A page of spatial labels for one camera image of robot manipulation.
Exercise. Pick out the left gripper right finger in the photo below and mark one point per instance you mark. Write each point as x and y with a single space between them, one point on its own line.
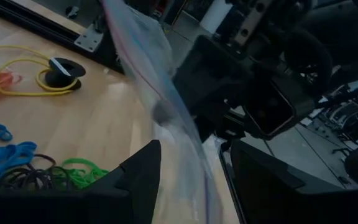
291 205

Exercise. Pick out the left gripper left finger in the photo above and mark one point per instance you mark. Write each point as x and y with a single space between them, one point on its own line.
104 205

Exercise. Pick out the dark rubber bands pile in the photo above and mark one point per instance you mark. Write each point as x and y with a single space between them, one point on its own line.
33 180

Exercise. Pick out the green rubber bands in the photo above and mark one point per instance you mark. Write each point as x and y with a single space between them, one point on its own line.
82 177

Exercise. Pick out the blue rubber bands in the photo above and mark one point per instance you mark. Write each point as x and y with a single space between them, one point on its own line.
2 158

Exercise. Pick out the clear zip bag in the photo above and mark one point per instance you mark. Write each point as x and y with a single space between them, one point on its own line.
154 71

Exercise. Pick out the white round building column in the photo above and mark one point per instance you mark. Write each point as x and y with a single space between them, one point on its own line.
216 15

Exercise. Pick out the silver metal mounting bracket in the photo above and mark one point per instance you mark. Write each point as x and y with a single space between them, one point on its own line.
89 39

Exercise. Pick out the orange rubber bands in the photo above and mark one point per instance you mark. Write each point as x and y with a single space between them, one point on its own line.
8 79

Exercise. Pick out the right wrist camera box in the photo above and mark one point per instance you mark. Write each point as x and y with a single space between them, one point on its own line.
275 109

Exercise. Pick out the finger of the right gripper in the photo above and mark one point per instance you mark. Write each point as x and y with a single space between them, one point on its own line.
210 77

